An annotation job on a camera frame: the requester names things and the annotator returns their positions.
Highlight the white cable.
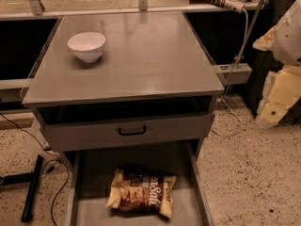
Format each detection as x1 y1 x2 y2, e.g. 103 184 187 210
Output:
210 8 250 138

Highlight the brown chip bag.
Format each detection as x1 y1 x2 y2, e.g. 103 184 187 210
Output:
106 169 177 218

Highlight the open grey middle drawer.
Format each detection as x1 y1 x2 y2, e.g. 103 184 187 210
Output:
65 142 214 226

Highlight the white ceramic bowl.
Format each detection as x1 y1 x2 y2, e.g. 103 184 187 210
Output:
68 32 106 63

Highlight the grey top drawer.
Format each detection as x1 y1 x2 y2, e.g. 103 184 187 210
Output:
41 112 214 152

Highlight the black metal stand foot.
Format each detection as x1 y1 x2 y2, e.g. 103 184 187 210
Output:
0 155 44 222

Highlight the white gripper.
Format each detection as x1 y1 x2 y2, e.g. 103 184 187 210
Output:
255 65 301 129

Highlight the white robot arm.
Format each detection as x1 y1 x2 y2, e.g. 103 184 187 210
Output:
253 0 301 129

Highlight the grey metal rail frame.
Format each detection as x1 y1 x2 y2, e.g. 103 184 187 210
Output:
0 0 271 21

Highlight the black drawer handle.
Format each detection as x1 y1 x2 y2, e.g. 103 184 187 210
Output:
118 125 147 137

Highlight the grey drawer cabinet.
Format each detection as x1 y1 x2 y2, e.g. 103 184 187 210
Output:
22 10 226 160

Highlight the black floor cable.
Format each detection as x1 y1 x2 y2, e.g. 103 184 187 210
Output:
0 113 71 226

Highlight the grey side bracket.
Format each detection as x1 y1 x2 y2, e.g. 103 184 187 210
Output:
214 63 252 86

